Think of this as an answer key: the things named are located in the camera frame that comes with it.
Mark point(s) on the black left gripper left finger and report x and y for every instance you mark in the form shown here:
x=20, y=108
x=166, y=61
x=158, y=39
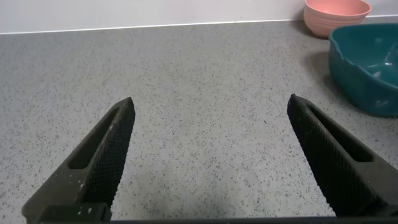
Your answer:
x=93, y=168

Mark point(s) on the pink bowl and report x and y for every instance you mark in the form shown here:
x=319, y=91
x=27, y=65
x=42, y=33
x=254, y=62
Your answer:
x=332, y=18

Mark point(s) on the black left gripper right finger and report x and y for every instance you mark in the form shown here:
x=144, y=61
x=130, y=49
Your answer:
x=335, y=161

